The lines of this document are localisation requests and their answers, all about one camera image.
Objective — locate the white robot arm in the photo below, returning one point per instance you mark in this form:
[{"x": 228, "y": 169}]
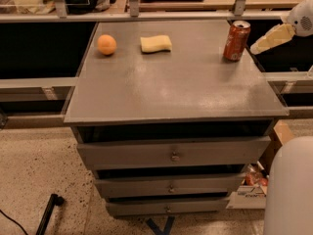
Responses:
[{"x": 289, "y": 199}]

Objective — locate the grey drawer cabinet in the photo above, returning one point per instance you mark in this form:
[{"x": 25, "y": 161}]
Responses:
[{"x": 188, "y": 93}]

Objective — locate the red snack bag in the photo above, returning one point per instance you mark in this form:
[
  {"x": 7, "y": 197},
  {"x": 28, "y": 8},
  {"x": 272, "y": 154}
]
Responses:
[{"x": 255, "y": 177}]

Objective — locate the top grey drawer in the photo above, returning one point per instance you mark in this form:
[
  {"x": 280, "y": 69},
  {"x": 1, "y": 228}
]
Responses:
[{"x": 216, "y": 151}]

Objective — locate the middle grey drawer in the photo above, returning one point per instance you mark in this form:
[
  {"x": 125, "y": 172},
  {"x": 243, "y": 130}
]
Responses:
[{"x": 168, "y": 185}]

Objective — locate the grey drawer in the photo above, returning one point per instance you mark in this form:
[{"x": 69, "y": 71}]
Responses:
[
  {"x": 216, "y": 151},
  {"x": 168, "y": 185},
  {"x": 167, "y": 206}
]

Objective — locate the red coke can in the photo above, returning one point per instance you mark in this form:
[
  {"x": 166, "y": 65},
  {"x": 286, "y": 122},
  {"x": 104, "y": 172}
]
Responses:
[{"x": 236, "y": 40}]

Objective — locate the bottom grey drawer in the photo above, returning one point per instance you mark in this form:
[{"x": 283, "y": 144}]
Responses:
[{"x": 167, "y": 206}]

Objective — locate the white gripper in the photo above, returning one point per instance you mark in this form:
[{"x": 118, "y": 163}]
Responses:
[{"x": 301, "y": 21}]

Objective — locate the orange fruit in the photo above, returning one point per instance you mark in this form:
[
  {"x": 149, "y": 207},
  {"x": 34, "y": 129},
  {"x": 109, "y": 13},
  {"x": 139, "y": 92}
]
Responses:
[{"x": 106, "y": 44}]

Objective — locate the brown cardboard box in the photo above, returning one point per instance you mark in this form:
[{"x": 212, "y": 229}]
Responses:
[{"x": 252, "y": 193}]

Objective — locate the yellow sponge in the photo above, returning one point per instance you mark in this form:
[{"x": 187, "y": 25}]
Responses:
[{"x": 156, "y": 43}]

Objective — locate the black bar on floor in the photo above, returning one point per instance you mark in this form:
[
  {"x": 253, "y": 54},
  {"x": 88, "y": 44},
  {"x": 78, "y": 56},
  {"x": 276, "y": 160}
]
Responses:
[{"x": 54, "y": 201}]

